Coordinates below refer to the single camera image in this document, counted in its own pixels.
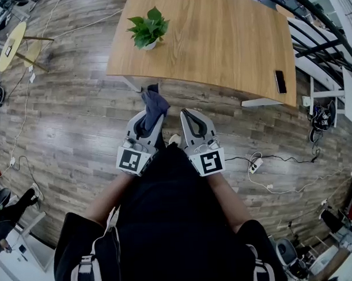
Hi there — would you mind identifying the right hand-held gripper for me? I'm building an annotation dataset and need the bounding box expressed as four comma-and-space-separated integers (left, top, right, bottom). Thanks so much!
179, 107, 227, 179

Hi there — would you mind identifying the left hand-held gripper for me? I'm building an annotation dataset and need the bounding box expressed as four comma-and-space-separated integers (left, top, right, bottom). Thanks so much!
114, 109, 168, 179

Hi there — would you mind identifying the dark blue cloth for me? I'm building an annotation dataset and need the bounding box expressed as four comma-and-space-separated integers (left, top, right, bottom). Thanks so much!
139, 83, 172, 133

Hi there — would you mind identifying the green potted plant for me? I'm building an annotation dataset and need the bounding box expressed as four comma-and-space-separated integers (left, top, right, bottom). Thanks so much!
125, 5, 171, 52

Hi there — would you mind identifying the person's right forearm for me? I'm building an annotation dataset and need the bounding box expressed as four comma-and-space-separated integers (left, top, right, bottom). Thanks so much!
207, 171, 253, 234

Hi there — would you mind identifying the person's left forearm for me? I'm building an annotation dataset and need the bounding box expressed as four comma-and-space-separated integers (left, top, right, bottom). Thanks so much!
83, 172, 137, 227

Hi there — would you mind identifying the white table leg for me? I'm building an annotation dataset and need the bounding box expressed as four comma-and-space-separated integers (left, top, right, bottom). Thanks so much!
241, 97, 284, 108
123, 75, 143, 93

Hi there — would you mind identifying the white power strip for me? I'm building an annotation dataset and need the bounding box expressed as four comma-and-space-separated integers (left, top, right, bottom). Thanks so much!
248, 157, 264, 175

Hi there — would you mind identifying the person's black clothing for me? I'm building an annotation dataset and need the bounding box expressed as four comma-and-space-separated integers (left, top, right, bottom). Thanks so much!
49, 139, 288, 281

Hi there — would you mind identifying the black smartphone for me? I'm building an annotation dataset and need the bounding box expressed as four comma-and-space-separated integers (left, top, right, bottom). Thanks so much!
274, 69, 287, 94

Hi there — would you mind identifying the long white desk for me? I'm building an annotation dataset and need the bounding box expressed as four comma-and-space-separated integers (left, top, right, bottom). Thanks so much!
286, 14, 348, 90

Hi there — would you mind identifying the gray office chair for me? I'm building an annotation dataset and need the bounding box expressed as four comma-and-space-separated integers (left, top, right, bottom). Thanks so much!
276, 237, 310, 280

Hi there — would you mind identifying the white desk with side panel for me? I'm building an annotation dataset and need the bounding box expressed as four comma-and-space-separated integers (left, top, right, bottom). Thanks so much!
301, 66, 352, 130

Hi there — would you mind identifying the round yellow side table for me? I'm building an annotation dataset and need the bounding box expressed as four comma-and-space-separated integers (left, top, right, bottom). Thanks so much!
0, 20, 56, 75

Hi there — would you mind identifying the white corner desk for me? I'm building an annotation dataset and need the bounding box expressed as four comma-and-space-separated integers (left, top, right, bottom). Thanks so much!
0, 210, 58, 281

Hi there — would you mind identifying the white power strip cable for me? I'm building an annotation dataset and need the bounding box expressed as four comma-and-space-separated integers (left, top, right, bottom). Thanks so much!
247, 147, 352, 196

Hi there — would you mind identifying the person's left backpack strap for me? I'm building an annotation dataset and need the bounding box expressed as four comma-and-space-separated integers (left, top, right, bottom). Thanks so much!
69, 234, 121, 281

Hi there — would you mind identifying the person's backpack strap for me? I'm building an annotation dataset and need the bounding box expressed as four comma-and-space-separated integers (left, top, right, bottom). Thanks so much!
245, 242, 277, 281
69, 234, 121, 281

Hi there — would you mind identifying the person's right backpack strap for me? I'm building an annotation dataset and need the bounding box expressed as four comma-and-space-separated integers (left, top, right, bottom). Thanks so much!
245, 242, 277, 281

